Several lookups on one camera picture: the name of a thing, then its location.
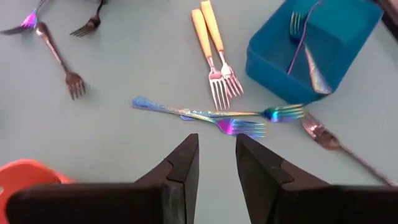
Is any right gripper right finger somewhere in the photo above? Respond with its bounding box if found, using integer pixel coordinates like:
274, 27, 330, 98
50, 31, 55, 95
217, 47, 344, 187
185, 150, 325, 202
236, 134, 398, 224

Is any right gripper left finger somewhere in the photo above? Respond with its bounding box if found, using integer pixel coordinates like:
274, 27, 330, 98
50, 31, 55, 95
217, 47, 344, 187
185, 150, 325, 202
6, 133, 200, 224

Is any rose gold fork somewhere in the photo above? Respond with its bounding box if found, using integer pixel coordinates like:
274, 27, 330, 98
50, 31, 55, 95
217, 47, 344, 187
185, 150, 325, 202
300, 112, 397, 187

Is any iridescent rainbow metal fork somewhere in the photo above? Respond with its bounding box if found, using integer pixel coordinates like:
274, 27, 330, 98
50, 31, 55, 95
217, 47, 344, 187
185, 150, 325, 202
180, 103, 305, 123
131, 95, 267, 139
0, 0, 47, 35
289, 11, 333, 95
286, 0, 323, 75

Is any dark metal fork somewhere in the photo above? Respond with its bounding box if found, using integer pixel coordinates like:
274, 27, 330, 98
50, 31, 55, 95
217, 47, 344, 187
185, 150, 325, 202
34, 21, 87, 101
70, 0, 106, 38

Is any orange handled silver fork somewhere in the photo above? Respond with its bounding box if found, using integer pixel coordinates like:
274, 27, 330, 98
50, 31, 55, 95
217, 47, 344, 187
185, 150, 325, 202
200, 0, 245, 98
190, 8, 231, 112

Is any orange plastic bin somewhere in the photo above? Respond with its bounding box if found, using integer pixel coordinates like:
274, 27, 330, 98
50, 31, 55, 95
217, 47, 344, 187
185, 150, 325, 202
0, 158, 75, 224

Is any blue plastic bin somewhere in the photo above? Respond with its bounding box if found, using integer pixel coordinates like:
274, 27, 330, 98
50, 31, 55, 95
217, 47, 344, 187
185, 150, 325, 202
245, 0, 384, 105

